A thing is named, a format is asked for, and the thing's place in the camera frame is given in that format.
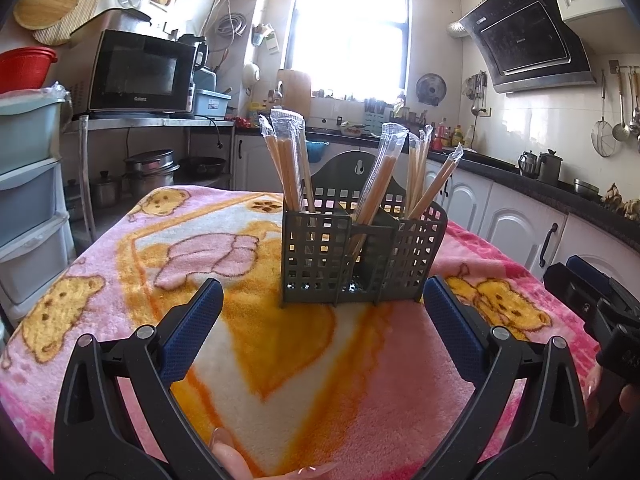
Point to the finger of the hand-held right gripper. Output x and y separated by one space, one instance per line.
592 270
570 292

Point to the small steel pot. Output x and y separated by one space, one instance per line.
106 190

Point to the person's right hand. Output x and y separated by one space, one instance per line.
595 395

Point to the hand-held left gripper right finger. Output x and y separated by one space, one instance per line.
452 330

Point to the black microwave oven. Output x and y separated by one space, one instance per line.
140 75

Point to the black kitchen countertop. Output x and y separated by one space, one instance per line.
550 192

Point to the pale plastic drawer unit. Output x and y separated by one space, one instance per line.
30 195

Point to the steel kettle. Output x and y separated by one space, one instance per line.
550 167

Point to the blue plastic dish box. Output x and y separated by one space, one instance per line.
212 105

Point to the steel hanging spoon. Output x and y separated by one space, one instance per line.
635 115

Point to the stack of steel pots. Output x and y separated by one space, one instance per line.
150 170

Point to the teal knife block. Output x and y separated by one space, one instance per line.
377 117

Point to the black glass range hood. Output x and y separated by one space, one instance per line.
525 40

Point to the silver flexible duct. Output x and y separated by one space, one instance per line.
456 30

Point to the steel ladle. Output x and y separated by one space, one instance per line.
621 131

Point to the steel bowl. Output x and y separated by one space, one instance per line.
586 188

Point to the brown knobbly roots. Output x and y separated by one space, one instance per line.
620 202

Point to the white kitchen base cabinets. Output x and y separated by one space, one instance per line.
505 220

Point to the pink printed bear blanket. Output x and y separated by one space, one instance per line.
300 385

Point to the white hanging bowl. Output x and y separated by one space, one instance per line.
251 73

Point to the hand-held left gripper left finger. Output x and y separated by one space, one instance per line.
195 330

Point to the steel shelf table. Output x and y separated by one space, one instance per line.
150 121

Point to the person's left hand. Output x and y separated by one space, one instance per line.
232 460

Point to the patterned ceramic bowl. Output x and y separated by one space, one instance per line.
350 130

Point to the glass french press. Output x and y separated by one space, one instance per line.
528 165

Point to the row of condiment bottles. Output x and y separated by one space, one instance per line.
455 137

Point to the blue hanging bin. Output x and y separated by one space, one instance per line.
317 151

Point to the hanging small kitchen utensils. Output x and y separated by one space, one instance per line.
476 90

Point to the group of wooden chopsticks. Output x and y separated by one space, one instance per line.
287 170

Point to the kitchen window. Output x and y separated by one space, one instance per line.
350 35

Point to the grey plastic cutlery basket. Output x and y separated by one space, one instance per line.
315 255

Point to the black wok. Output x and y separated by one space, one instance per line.
202 166

